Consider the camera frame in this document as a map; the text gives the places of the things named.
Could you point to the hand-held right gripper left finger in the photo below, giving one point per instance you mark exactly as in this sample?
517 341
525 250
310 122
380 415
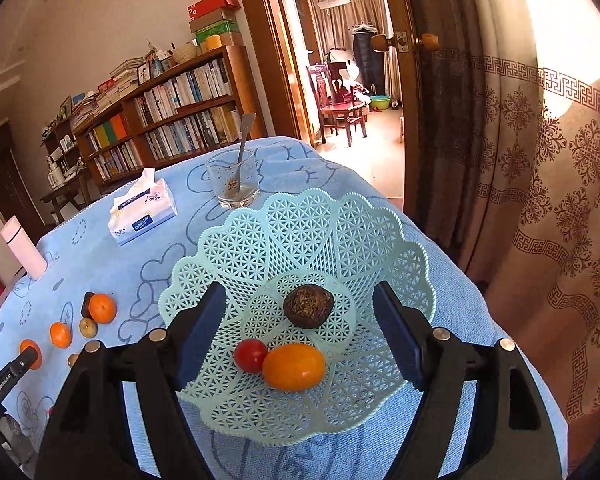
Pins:
200 340

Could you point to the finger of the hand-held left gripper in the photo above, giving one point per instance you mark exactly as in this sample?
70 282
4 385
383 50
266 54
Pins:
15 372

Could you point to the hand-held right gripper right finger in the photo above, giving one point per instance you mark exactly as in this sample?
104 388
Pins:
395 340

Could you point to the orange tangerine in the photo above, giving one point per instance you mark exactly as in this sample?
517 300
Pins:
101 307
60 335
29 346

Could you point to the mint green plastic basket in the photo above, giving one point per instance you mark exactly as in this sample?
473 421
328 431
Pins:
290 240

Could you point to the red cherry tomato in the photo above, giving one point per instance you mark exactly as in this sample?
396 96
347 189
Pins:
249 355

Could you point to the dark brown passion fruit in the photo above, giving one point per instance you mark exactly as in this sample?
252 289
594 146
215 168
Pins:
308 306

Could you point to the orange oval tomato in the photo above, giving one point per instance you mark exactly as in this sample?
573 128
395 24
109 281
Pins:
294 367

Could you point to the dark brown small fruit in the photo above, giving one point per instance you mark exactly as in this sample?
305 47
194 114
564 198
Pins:
86 304

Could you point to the blue printed towel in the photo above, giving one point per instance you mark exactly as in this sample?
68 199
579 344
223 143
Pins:
105 270

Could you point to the pink thermos bottle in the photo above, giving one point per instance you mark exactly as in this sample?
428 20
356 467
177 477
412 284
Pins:
22 247

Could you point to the white tissue pack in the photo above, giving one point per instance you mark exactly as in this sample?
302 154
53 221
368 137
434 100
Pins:
140 212

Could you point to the clear glass cup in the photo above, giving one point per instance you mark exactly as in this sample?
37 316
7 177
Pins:
231 180

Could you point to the patterned beige curtain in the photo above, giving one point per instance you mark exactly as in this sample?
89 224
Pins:
530 210

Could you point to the metal spoon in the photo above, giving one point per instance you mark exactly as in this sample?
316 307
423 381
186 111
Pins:
242 145

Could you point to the dark brown door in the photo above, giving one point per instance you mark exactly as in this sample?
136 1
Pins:
7 170

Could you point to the small wooden shelf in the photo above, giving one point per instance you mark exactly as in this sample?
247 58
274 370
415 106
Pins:
62 150

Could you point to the red wooden table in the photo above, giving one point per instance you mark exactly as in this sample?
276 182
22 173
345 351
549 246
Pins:
347 110

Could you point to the green basin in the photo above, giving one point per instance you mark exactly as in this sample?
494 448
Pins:
380 102

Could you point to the rows of shelved books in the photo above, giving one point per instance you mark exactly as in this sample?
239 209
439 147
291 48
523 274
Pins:
180 90

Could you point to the wooden bookshelf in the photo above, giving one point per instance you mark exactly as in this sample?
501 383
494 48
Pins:
245 85

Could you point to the light framed picture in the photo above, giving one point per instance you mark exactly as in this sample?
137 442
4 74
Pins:
65 107

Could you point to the red wooden chair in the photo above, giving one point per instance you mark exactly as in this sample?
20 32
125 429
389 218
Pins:
337 77

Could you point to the stack of books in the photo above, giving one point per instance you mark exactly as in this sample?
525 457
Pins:
115 82

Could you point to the black framed picture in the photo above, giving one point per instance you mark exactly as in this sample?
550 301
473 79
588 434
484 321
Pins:
144 74

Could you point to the dark hanging garment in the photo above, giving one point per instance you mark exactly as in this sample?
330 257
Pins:
367 55

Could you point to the woven pot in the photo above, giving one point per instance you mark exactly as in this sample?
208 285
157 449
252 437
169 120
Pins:
185 53

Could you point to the round door knob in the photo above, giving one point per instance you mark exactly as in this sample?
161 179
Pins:
380 43
430 40

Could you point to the yellow mug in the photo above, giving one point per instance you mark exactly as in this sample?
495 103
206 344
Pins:
213 42

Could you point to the green box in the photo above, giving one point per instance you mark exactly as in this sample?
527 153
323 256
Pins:
217 29

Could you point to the brown cardboard box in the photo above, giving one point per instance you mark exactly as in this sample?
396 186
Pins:
212 19

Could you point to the red box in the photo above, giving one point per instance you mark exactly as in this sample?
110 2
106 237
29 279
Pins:
213 4

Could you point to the wooden door frame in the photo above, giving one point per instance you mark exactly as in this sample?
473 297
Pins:
260 35

